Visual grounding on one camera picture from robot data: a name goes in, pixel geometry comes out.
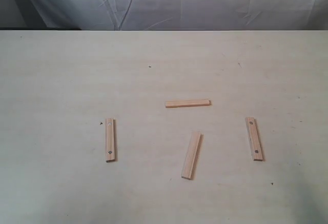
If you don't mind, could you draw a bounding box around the wooden stick with holes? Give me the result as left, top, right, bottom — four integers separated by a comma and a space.
105, 118, 115, 162
245, 117, 264, 161

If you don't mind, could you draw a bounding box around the plain wooden stick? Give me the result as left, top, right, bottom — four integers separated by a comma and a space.
181, 131, 202, 180
165, 99, 211, 108

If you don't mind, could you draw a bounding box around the white backdrop cloth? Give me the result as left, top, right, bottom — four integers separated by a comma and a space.
1, 0, 327, 31

